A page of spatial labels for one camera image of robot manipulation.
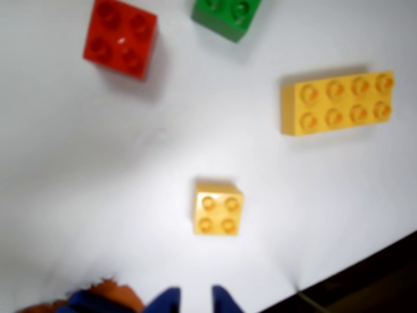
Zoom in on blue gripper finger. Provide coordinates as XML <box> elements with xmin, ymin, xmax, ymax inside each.
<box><xmin>211</xmin><ymin>285</ymin><xmax>244</xmax><ymax>313</ymax></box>
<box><xmin>145</xmin><ymin>286</ymin><xmax>182</xmax><ymax>313</ymax></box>

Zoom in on yellow 2x2 block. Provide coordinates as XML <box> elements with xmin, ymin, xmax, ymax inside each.
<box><xmin>192</xmin><ymin>181</ymin><xmax>245</xmax><ymax>236</ymax></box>

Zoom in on yellow 2x4 block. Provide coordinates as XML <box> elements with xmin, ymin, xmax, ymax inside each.
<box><xmin>280</xmin><ymin>70</ymin><xmax>395</xmax><ymax>136</ymax></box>

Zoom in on red 2x2 block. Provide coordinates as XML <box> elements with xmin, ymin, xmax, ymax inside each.
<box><xmin>81</xmin><ymin>0</ymin><xmax>159</xmax><ymax>82</ymax></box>

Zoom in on green 2x4 block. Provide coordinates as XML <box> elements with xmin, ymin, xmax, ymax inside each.
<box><xmin>190</xmin><ymin>0</ymin><xmax>263</xmax><ymax>44</ymax></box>

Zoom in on brown tape patch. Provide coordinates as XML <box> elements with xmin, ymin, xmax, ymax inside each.
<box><xmin>16</xmin><ymin>276</ymin><xmax>146</xmax><ymax>313</ymax></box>

